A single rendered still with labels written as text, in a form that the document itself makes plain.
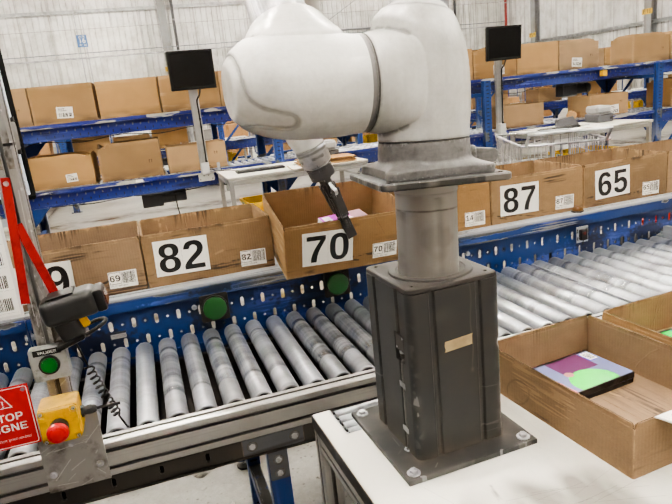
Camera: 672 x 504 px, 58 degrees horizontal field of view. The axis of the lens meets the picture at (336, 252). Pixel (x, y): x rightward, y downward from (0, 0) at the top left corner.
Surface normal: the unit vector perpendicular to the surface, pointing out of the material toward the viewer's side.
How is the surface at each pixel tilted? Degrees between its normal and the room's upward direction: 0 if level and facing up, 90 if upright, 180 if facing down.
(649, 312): 89
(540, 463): 0
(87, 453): 90
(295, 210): 103
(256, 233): 90
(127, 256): 90
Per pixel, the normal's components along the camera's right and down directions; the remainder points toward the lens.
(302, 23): 0.14, -0.64
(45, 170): 0.25, 0.22
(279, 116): 0.02, 0.76
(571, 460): -0.10, -0.96
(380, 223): 0.33, 0.43
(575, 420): -0.91, 0.21
